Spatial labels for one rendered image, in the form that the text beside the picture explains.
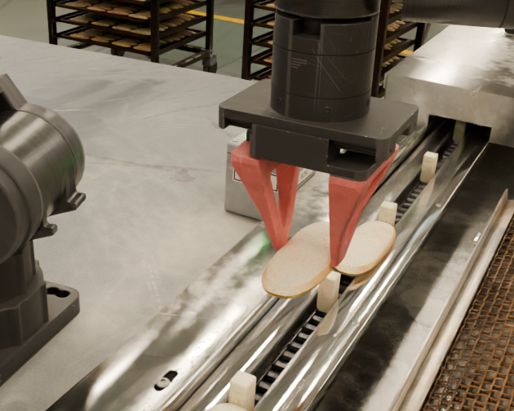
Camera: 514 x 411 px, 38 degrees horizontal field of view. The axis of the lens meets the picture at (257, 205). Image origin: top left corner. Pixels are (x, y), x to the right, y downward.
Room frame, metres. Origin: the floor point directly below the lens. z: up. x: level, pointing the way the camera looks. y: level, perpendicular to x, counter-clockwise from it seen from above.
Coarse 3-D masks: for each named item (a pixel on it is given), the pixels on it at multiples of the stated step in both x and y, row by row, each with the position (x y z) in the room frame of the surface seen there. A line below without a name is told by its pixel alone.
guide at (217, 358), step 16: (432, 128) 0.86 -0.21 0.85; (416, 144) 0.80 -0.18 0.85; (400, 160) 0.75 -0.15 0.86; (384, 176) 0.70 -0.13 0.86; (272, 304) 0.47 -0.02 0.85; (256, 320) 0.44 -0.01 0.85; (240, 336) 0.42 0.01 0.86; (224, 352) 0.40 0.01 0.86; (208, 368) 0.38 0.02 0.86; (192, 384) 0.36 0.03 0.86; (176, 400) 0.35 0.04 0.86
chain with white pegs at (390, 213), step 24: (456, 120) 0.86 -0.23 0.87; (456, 144) 0.85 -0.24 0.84; (432, 168) 0.73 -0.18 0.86; (408, 192) 0.70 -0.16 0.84; (384, 216) 0.61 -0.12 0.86; (336, 288) 0.48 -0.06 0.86; (312, 312) 0.48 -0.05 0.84; (288, 360) 0.42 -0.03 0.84; (240, 384) 0.35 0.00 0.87; (264, 384) 0.39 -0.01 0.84
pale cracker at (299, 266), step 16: (320, 224) 0.44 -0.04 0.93; (304, 240) 0.42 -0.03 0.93; (320, 240) 0.42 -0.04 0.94; (288, 256) 0.40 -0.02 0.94; (304, 256) 0.40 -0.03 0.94; (320, 256) 0.40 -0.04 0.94; (272, 272) 0.38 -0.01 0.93; (288, 272) 0.38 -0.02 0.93; (304, 272) 0.38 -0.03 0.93; (320, 272) 0.39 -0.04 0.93; (272, 288) 0.37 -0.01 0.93; (288, 288) 0.37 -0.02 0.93; (304, 288) 0.37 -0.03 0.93
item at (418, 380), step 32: (512, 224) 0.55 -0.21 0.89; (480, 256) 0.49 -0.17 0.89; (512, 256) 0.49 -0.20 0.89; (480, 288) 0.45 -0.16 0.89; (512, 288) 0.45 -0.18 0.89; (448, 320) 0.41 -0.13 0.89; (512, 320) 0.41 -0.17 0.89; (448, 352) 0.37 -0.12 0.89; (480, 352) 0.37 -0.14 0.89; (512, 352) 0.37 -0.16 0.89; (416, 384) 0.34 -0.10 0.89; (448, 384) 0.34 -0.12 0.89; (480, 384) 0.34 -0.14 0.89
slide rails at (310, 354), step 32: (448, 128) 0.87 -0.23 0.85; (480, 128) 0.88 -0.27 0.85; (416, 160) 0.77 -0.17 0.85; (448, 160) 0.77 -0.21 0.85; (384, 192) 0.68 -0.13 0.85; (416, 224) 0.61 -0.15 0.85; (384, 256) 0.55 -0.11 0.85; (352, 288) 0.50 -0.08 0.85; (288, 320) 0.45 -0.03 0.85; (256, 352) 0.41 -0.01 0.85; (320, 352) 0.42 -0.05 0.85; (224, 384) 0.38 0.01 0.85; (288, 384) 0.38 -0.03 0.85
